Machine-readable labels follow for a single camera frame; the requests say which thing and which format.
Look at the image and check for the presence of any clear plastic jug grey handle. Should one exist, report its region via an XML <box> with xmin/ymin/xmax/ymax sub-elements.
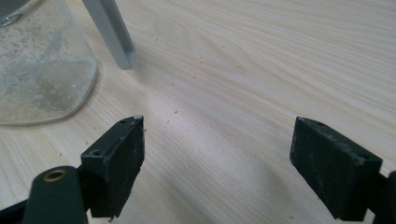
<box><xmin>0</xmin><ymin>0</ymin><xmax>137</xmax><ymax>127</ymax></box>

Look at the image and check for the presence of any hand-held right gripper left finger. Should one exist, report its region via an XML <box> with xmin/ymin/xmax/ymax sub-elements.
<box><xmin>80</xmin><ymin>115</ymin><xmax>146</xmax><ymax>218</ymax></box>

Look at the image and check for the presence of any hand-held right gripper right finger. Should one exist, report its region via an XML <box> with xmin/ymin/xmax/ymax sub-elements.
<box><xmin>289</xmin><ymin>117</ymin><xmax>383</xmax><ymax>222</ymax></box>

